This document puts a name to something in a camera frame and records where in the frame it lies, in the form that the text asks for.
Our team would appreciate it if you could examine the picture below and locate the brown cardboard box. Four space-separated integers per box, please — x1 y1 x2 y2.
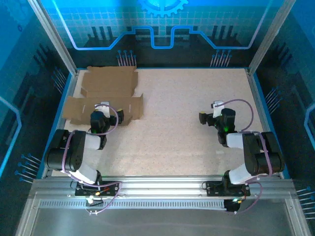
61 65 144 127

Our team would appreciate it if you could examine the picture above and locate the black connector box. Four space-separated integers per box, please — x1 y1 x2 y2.
223 199 241 213

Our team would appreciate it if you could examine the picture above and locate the blue gear print panel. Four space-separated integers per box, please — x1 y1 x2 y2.
39 0 278 69

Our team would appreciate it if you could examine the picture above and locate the grey metal tray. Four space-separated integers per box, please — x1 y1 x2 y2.
14 196 311 236

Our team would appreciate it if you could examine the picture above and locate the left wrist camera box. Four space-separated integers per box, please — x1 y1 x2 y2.
94 101 110 118

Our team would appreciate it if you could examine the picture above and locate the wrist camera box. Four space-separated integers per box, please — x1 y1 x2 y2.
211 100 224 118
94 101 110 118

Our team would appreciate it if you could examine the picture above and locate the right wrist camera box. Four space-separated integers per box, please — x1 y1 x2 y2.
211 100 224 118

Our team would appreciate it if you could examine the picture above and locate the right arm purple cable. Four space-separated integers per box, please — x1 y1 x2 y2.
218 98 274 215

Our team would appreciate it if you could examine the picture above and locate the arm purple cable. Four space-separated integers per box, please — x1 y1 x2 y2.
61 103 123 215
218 98 274 215

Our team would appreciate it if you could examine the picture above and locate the right aluminium table rail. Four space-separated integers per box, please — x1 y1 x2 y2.
245 68 284 178

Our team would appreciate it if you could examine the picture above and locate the aluminium table rail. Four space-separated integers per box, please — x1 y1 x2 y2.
245 68 284 178
41 69 80 179

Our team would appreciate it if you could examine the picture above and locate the left aluminium table rail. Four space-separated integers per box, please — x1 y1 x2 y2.
41 69 80 179

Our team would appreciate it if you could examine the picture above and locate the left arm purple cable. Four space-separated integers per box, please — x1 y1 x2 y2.
61 103 123 215

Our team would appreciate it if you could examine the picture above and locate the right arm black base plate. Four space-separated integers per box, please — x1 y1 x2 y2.
205 180 251 197

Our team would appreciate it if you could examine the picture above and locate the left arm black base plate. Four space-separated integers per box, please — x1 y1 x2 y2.
74 180 122 197

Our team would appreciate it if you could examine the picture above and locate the aluminium mounting rail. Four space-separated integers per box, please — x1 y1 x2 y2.
29 175 297 199

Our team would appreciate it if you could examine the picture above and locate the right blue enclosure panel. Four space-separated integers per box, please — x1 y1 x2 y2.
251 0 315 222

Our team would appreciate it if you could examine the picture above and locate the blue enclosure panel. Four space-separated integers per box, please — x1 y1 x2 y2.
251 0 315 222
0 0 74 222

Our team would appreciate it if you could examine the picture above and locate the left blue enclosure panel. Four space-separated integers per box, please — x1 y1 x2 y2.
0 0 74 222

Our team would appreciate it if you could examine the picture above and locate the right aluminium frame post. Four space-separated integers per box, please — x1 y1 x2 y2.
247 0 297 76

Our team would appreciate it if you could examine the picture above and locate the aluminium frame post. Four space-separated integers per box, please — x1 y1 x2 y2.
247 0 297 76
27 0 79 75

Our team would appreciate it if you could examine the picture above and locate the slotted cable duct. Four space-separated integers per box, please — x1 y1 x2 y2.
38 200 227 210

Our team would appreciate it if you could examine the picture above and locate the left aluminium frame post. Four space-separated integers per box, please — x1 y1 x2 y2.
27 0 79 75

